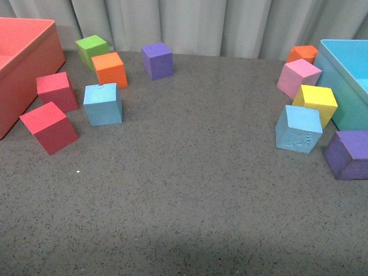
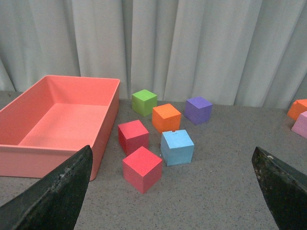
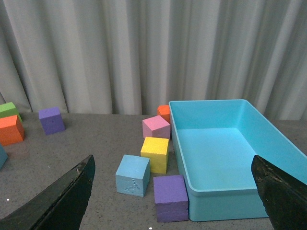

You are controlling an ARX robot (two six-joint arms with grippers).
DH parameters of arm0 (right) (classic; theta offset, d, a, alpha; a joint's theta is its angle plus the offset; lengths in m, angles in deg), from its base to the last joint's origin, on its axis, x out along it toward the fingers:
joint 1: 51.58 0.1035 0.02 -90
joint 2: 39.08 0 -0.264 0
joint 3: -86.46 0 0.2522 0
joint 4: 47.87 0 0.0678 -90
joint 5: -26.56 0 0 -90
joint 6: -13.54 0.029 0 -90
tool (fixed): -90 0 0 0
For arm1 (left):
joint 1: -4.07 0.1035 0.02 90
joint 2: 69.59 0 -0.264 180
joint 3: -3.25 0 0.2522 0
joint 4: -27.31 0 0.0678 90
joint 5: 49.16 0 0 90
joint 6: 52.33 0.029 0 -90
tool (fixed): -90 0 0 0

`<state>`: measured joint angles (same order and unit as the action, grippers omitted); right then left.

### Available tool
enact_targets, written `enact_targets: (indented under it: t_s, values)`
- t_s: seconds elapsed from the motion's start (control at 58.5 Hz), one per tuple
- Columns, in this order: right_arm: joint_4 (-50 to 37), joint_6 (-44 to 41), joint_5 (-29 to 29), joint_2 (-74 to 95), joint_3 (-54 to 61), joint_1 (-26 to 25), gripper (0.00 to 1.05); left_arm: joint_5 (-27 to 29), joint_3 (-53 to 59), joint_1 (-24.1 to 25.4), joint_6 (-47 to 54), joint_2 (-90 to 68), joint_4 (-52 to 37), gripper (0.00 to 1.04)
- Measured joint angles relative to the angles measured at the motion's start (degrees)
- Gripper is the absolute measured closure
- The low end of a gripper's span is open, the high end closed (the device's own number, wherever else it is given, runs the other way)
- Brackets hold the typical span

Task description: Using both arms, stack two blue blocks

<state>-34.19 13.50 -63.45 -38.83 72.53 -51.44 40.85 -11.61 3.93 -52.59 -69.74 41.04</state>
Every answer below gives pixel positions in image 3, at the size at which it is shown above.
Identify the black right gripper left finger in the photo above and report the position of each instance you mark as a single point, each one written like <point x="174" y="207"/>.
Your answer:
<point x="61" y="206"/>

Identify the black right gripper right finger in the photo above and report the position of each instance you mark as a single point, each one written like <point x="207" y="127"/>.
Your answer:
<point x="283" y="196"/>

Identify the light blue foam cube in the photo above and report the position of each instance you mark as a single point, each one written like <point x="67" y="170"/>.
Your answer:
<point x="133" y="175"/>
<point x="3" y="156"/>

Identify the light blue plastic bin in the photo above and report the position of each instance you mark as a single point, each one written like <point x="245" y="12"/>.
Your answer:
<point x="215" y="142"/>

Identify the purple foam cube far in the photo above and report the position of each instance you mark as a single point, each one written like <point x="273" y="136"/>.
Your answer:
<point x="51" y="120"/>

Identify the orange foam cube left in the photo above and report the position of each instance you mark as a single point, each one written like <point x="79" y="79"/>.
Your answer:
<point x="11" y="130"/>

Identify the purple foam cube near bin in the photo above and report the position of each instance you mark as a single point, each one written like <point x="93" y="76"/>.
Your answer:
<point x="170" y="198"/>

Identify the yellow foam cube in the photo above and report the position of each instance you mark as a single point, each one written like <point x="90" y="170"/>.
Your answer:
<point x="156" y="149"/>

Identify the green foam cube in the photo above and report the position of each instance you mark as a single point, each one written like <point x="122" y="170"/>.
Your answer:
<point x="9" y="109"/>

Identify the pink foam cube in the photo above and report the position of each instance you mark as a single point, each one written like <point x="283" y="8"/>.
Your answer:
<point x="156" y="127"/>

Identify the orange foam cube by bin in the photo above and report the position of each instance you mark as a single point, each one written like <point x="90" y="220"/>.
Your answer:
<point x="164" y="112"/>

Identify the grey pleated curtain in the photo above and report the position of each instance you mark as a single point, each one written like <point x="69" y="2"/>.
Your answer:
<point x="130" y="56"/>

